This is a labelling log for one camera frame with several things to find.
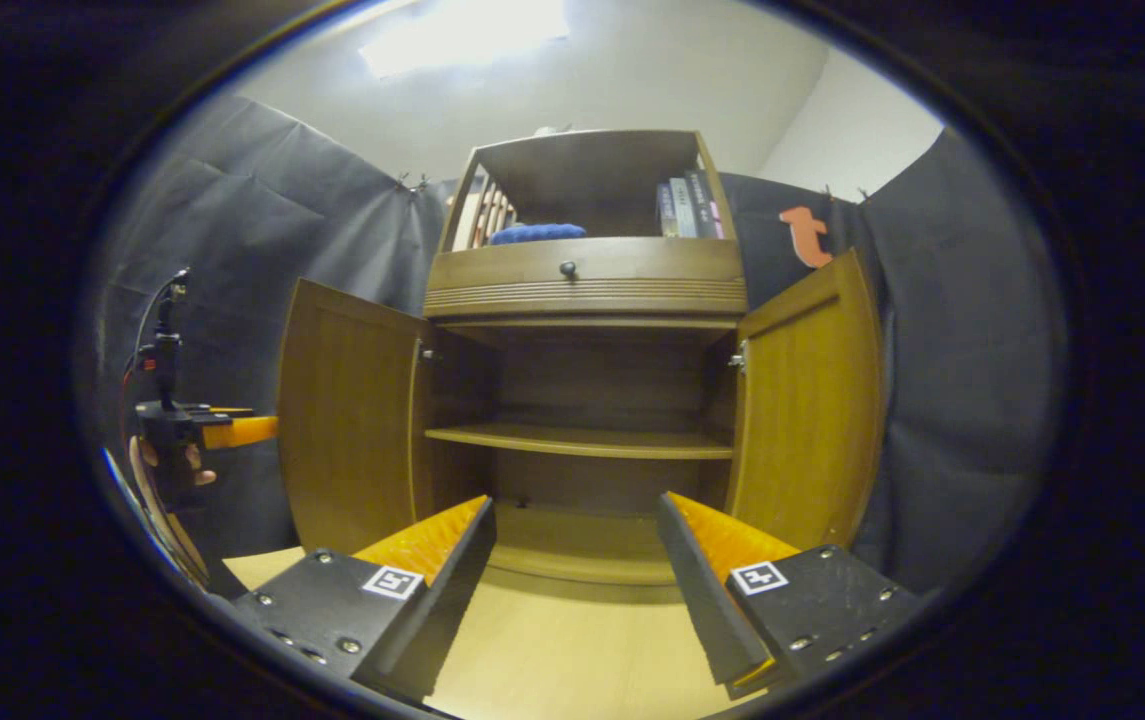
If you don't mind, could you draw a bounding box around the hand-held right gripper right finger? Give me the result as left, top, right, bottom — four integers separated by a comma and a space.
654, 490, 923, 701

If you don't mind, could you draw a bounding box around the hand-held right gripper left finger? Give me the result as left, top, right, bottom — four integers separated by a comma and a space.
230, 495, 498, 703

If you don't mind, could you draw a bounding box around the wooden cabinet door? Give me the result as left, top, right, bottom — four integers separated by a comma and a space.
727, 248, 885, 553
277, 277, 433, 556

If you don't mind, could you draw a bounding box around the inner wooden cabinet shelf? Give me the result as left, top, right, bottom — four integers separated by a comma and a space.
424, 422, 735, 461

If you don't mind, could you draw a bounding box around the wooden drawer with black knob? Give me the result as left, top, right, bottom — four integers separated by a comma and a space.
422, 237, 748, 321

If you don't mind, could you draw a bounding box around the blue folded towel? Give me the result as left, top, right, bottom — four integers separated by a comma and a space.
489, 222, 588, 246

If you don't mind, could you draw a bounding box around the grey spine book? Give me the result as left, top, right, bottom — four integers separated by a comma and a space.
669, 177, 698, 238

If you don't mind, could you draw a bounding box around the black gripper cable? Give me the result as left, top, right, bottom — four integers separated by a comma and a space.
120, 280, 165, 406

